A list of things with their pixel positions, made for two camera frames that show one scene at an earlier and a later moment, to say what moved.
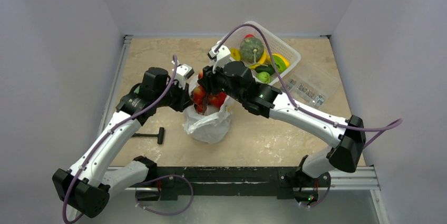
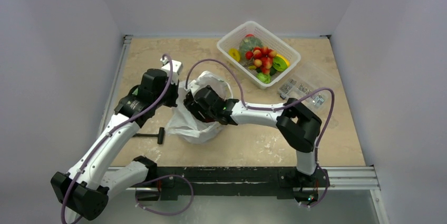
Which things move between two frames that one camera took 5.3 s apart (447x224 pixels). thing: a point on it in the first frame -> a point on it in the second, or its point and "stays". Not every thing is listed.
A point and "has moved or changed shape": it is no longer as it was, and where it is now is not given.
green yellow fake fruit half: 281,62 stays
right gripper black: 206,82 -> 190,100
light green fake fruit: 264,77 stays
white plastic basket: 272,44 stays
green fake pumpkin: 251,50 stays
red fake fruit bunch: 202,99 has moved or changed shape
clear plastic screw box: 312,85 stays
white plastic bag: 211,127 has moved or changed shape
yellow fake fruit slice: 235,54 stays
